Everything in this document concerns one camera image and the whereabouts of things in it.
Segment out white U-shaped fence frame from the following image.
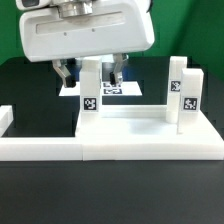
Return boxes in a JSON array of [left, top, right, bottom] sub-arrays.
[[0, 105, 224, 161]]

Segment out white desk top tray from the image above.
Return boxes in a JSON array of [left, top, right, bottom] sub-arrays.
[[75, 105, 224, 146]]

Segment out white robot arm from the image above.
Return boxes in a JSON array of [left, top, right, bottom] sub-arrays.
[[15, 0, 155, 87]]

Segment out marker tag sheet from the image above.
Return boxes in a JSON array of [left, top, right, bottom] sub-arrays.
[[59, 81, 142, 96]]

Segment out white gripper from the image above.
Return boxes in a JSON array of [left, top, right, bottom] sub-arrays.
[[15, 0, 155, 88]]

